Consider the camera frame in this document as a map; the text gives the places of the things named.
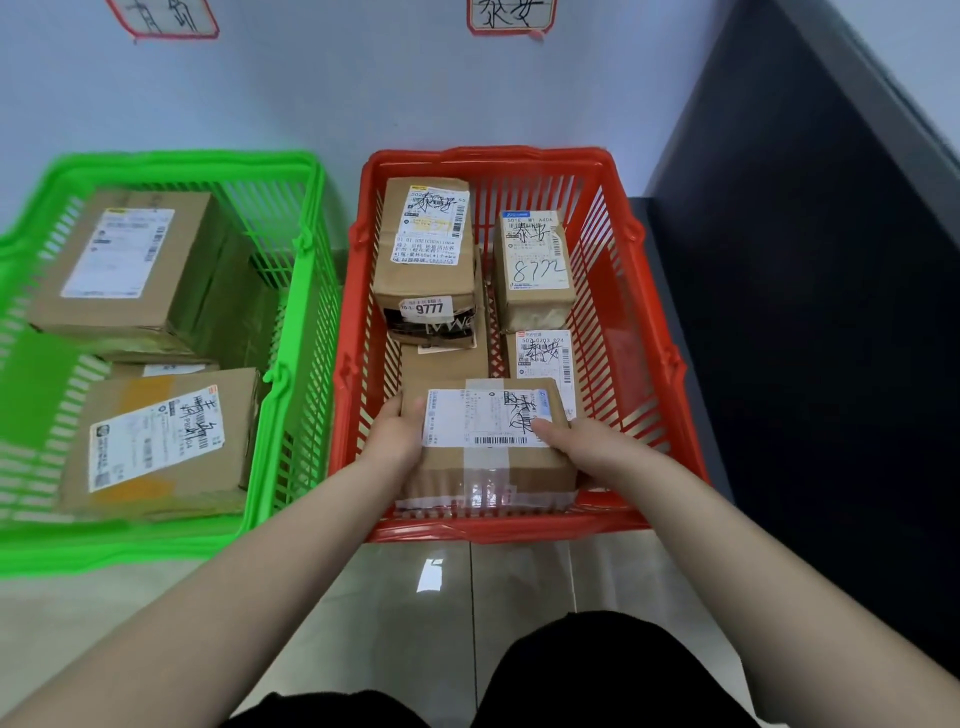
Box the person's right hand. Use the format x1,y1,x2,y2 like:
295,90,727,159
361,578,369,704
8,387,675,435
530,416,673,498

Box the person's left hand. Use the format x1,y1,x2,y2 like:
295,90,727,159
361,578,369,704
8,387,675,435
357,392,429,482

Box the parcel with red white tape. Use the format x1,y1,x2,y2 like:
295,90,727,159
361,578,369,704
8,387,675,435
395,376,580,515

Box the long narrow cardboard box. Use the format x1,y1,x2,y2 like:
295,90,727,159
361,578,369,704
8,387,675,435
397,247,493,399

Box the small labelled cardboard parcel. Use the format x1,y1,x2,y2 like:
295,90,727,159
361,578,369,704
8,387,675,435
503,328,580,423

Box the small parcel marked 8772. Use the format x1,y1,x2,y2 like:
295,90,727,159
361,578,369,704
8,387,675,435
491,209,577,334

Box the yellow-taped cardboard box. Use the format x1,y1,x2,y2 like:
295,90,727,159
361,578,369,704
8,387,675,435
58,367,262,523

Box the tall parcel with 9777 sticker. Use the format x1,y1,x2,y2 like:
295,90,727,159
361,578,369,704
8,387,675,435
372,176,481,350

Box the clear-taped cardboard box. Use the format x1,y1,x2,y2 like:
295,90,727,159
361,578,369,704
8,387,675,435
104,358,220,380

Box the red plastic basket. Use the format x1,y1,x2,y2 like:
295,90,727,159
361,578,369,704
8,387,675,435
328,146,710,545

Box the green plastic basket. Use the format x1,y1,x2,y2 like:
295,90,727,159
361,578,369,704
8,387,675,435
0,149,345,580

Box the person's right forearm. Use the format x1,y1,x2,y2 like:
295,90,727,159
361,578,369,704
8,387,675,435
614,449,960,728

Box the person's left forearm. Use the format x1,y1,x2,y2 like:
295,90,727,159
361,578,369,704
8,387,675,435
0,449,410,728

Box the person's black trousers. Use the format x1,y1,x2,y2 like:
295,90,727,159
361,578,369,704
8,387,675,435
224,611,763,728

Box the dark table side panel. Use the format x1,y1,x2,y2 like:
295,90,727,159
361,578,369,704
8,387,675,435
629,0,960,676

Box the red-framed wall label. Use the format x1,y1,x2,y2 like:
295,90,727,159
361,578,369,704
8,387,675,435
104,0,220,43
466,0,558,40

